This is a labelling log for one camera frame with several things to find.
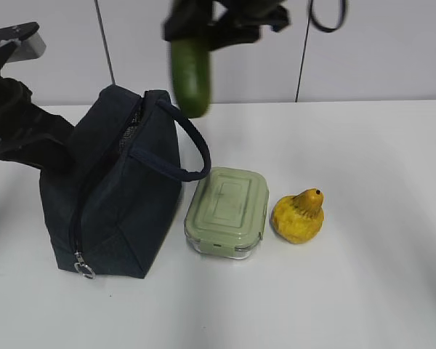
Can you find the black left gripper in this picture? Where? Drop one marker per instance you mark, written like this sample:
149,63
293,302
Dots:
28,134

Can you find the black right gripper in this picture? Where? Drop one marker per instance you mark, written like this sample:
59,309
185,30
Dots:
240,23

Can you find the green cucumber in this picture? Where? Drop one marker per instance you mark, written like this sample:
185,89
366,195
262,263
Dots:
191,75

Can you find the navy blue lunch bag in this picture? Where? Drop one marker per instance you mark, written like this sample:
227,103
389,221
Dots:
110,214

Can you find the green lidded glass container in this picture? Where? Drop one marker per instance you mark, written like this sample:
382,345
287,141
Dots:
227,214

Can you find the yellow pear shaped squash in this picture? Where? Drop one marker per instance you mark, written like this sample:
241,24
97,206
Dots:
298,218

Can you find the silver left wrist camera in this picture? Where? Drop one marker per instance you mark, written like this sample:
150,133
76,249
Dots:
27,44

